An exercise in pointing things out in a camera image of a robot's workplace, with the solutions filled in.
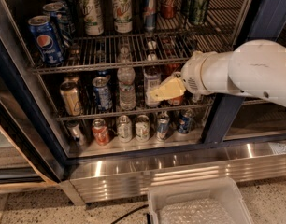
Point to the open fridge glass door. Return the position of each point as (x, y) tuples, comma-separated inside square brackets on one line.
[(28, 161)]

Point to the white plastic bin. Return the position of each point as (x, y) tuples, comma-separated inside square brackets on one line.
[(213, 201)]

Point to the silver blue energy drink can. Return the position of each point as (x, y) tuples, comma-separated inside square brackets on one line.
[(149, 14)]

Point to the blue can middle shelf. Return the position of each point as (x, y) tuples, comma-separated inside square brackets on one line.
[(102, 94)]

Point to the front blue Pepsi can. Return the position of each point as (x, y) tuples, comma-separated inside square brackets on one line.
[(47, 39)]

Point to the red can bottom shelf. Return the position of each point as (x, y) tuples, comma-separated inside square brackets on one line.
[(100, 132)]

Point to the red Coca-Cola can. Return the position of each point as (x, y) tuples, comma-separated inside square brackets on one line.
[(168, 8)]

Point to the top wire shelf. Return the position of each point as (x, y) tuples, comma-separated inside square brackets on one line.
[(174, 40)]

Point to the white green can bottom shelf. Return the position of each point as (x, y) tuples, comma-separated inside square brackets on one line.
[(142, 128)]

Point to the white green soda can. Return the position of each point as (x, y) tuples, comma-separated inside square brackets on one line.
[(122, 16), (92, 17)]

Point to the right white green soda can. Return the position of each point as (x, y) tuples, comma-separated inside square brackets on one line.
[(122, 16)]

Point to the silver slim can middle shelf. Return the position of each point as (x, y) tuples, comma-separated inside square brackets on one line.
[(197, 97)]

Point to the dark silver can bottom left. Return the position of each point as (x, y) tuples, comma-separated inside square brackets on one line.
[(76, 133)]

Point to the middle wire shelf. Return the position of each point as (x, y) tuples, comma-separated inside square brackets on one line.
[(90, 110)]

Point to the left white green soda can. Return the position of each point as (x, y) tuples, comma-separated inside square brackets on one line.
[(92, 17)]

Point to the gold can middle shelf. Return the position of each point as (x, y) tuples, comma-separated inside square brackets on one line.
[(70, 93)]

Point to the stainless steel fridge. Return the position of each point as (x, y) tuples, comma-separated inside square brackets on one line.
[(232, 138)]

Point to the orange red can middle shelf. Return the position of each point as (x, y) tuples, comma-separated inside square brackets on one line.
[(176, 101)]

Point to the blue Pepsi can bottom shelf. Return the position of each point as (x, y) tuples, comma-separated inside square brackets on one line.
[(185, 121)]

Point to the yellow foam covered gripper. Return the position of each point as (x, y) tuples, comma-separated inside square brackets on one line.
[(192, 73)]

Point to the blue silver can bottom shelf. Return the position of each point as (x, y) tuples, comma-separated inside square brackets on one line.
[(162, 126)]

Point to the wire shelf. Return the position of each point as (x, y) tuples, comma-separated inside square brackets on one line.
[(174, 40), (90, 110)]

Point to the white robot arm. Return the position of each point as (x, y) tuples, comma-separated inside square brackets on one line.
[(255, 69)]

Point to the clear water bottle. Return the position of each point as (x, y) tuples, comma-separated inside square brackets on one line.
[(126, 76)]

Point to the white labelled bottle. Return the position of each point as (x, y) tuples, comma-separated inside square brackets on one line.
[(152, 78)]

